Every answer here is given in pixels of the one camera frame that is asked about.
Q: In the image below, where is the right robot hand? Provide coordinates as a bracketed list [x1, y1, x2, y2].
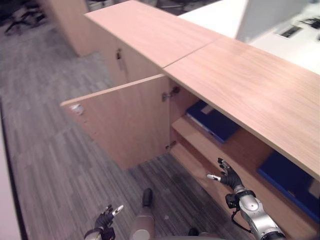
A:
[206, 157, 244, 190]

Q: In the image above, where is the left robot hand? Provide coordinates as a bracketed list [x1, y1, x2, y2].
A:
[94, 204, 125, 232]

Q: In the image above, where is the wooden cabinet shelf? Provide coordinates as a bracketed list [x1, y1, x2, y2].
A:
[171, 115, 275, 176]

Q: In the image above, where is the blue folder with label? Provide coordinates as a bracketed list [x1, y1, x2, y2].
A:
[185, 100, 241, 144]

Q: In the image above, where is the wooden office cabinet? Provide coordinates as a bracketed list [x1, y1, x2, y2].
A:
[84, 0, 320, 240]

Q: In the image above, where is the wooden cabinet door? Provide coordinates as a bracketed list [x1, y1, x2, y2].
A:
[59, 73, 173, 172]

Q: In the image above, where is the cabinet key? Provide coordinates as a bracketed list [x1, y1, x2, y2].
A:
[115, 48, 126, 71]

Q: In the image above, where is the wooden side cabinet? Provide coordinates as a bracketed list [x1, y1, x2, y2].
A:
[39, 0, 101, 57]

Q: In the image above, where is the silver door lock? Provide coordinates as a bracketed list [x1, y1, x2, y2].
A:
[69, 103, 84, 116]

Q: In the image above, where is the white desk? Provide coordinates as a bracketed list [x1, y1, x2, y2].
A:
[177, 0, 320, 76]

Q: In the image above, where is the white desk divider panel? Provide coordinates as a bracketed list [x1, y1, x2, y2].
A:
[236, 0, 309, 44]

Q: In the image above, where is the black desk cable outlet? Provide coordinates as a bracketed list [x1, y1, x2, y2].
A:
[281, 26, 302, 39]

